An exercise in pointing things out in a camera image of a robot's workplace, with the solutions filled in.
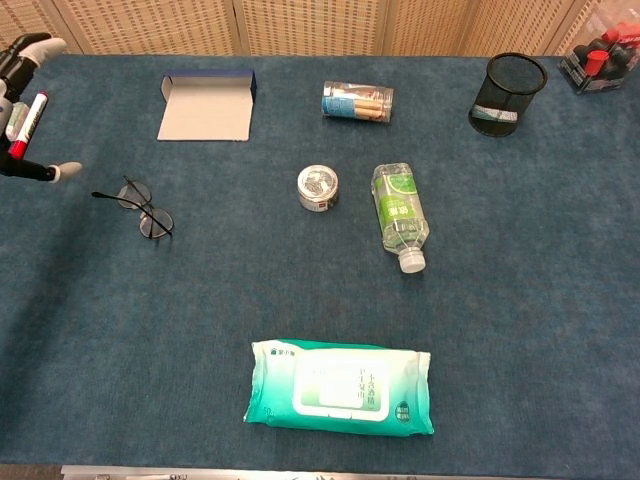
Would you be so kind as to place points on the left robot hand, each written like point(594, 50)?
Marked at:
point(30, 171)

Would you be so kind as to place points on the thin-framed eyeglasses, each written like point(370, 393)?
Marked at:
point(156, 224)

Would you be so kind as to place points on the red and white marker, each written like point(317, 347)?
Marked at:
point(32, 117)

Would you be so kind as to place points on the small pale green box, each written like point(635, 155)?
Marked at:
point(19, 117)

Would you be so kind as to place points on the open blue cardboard box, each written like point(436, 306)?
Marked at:
point(210, 115)

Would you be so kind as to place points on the round clear paper clip tin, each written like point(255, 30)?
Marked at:
point(317, 187)

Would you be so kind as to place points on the blue felt table cloth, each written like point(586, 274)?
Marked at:
point(300, 300)

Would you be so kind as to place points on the woven wicker folding screen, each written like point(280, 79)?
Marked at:
point(310, 25)

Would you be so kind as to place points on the clear jar with wooden sticks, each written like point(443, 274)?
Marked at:
point(357, 102)

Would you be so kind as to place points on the clear bottle with green label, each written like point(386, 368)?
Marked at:
point(400, 210)

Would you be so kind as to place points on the green wet wipes pack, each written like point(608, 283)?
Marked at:
point(340, 387)

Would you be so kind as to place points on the black mesh pen holder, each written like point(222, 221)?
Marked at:
point(495, 100)

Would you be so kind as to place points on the clear box of red-black items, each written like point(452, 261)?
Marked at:
point(597, 62)

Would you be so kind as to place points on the grey metal table rail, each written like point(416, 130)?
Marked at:
point(300, 474)

